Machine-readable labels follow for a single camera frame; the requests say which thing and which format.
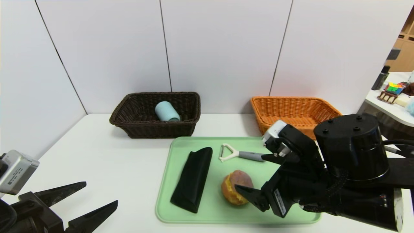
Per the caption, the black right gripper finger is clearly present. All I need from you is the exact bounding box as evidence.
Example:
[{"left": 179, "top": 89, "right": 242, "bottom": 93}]
[
  {"left": 261, "top": 153, "right": 286, "bottom": 165},
  {"left": 234, "top": 184, "right": 270, "bottom": 212}
]

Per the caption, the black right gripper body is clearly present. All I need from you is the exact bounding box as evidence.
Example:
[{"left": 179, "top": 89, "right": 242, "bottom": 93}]
[{"left": 261, "top": 158, "right": 327, "bottom": 218}]

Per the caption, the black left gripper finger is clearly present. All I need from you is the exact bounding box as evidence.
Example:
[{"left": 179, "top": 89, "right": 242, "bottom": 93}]
[
  {"left": 64, "top": 200, "right": 118, "bottom": 233},
  {"left": 34, "top": 181, "right": 87, "bottom": 207}
]

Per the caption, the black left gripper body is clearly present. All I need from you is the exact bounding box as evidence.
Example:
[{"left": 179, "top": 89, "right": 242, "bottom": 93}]
[{"left": 0, "top": 191, "right": 64, "bottom": 233}]

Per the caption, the pink and yellow cream bun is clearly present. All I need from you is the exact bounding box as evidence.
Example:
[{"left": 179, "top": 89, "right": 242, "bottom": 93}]
[{"left": 221, "top": 170, "right": 254, "bottom": 206}]

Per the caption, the black glasses case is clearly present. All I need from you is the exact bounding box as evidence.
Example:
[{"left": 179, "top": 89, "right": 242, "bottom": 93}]
[{"left": 170, "top": 147, "right": 213, "bottom": 214}]

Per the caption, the blue-grey plastic cup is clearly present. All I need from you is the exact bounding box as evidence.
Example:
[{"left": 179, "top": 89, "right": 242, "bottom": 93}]
[{"left": 155, "top": 101, "right": 180, "bottom": 122}]

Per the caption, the orange wicker basket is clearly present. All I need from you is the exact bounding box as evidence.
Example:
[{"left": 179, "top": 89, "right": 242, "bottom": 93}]
[{"left": 251, "top": 96, "right": 343, "bottom": 141}]

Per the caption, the dark brown wicker basket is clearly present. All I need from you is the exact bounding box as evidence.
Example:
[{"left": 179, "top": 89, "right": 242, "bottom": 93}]
[{"left": 109, "top": 92, "right": 201, "bottom": 139}]

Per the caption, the light green plastic tray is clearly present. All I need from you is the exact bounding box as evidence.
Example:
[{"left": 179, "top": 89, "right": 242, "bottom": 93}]
[{"left": 155, "top": 136, "right": 322, "bottom": 225}]

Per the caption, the chocolate cake toy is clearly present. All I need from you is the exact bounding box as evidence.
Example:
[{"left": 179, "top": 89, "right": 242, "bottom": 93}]
[{"left": 377, "top": 91, "right": 398, "bottom": 105}]

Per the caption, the white background table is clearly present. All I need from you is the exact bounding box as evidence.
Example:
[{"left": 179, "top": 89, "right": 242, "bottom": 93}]
[{"left": 365, "top": 72, "right": 414, "bottom": 127}]

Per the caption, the dark green box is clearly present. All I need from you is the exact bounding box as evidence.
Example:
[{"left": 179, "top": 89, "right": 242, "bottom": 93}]
[{"left": 371, "top": 65, "right": 391, "bottom": 91}]

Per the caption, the colourful puzzle cube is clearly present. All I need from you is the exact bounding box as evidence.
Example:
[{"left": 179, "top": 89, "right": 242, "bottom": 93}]
[{"left": 386, "top": 82, "right": 404, "bottom": 95}]

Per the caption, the pale yellow block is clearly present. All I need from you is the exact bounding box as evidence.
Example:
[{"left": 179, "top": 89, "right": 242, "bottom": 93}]
[{"left": 395, "top": 96, "right": 412, "bottom": 108}]

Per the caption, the white peeler with grey handle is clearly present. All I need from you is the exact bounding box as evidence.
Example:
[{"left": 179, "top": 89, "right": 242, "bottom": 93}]
[{"left": 219, "top": 144, "right": 266, "bottom": 163}]

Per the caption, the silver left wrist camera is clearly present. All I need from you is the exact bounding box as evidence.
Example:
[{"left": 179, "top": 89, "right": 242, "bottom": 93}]
[{"left": 0, "top": 150, "right": 40, "bottom": 195}]

